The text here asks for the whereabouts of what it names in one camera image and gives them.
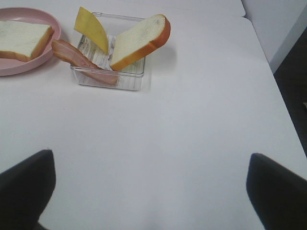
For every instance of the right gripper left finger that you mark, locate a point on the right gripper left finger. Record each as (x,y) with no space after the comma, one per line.
(25,190)

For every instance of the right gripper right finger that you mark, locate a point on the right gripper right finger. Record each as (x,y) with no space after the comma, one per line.
(278,195)

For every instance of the bacon strip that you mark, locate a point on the bacon strip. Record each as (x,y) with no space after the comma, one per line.
(68,53)

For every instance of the bread slice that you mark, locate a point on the bread slice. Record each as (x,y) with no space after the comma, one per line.
(139,41)
(23,41)

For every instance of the pink round plate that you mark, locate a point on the pink round plate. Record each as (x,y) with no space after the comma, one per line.
(30,15)

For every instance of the right clear plastic container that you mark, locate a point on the right clear plastic container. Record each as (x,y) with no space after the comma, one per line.
(129,78)

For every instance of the yellow cheese slice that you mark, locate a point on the yellow cheese slice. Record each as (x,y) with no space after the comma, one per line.
(88,25)

